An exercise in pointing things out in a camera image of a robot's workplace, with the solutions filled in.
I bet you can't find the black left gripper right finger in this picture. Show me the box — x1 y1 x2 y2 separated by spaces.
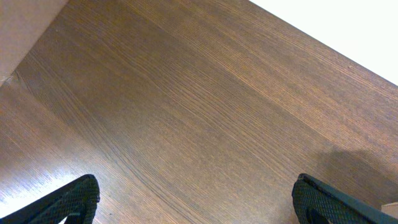
292 173 397 224

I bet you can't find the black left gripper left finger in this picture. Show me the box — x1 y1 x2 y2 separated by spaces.
1 174 100 224

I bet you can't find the open cardboard box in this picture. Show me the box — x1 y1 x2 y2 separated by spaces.
1 0 67 83

